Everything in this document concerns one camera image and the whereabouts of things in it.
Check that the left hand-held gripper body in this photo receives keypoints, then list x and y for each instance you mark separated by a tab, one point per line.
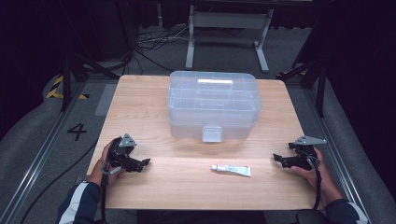
120	151

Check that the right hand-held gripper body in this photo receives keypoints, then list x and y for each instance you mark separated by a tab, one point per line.
303	157

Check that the white ointment tube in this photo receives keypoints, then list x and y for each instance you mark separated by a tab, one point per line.
232	169

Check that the clear plastic storage box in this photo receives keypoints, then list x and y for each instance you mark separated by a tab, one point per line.
214	102

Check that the person's left hand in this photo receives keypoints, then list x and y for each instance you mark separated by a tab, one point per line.
99	172

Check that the person's right hand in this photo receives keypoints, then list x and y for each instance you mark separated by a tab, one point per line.
325	183

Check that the grey floor plate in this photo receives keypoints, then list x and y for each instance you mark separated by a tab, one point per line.
106	99

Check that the black metal stand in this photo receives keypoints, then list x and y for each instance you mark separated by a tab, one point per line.
67	84
320	90

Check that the yellow and black floor tape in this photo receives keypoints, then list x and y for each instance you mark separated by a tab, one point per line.
56	91

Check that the dark curtain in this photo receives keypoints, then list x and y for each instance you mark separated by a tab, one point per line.
367	62
25	46

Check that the aluminium floor rail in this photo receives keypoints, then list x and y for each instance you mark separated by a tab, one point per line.
336	149
37	161

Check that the grey metal desk frame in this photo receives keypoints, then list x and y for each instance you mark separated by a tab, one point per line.
229	20

